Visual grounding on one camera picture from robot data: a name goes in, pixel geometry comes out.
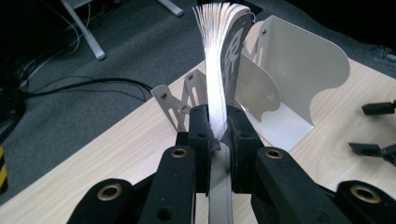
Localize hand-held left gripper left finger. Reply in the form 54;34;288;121
186;104;221;196

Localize dark illustrated magazine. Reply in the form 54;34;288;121
191;2;252;224

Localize grey expandable metal bookend rack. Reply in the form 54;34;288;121
150;14;351;153

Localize white floor cables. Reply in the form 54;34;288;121
18;2;94;90

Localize black floor cables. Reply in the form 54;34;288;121
22;77;154;103

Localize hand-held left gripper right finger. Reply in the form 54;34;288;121
222;105;265;195

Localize white metal desk frame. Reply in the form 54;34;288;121
60;0;185;61

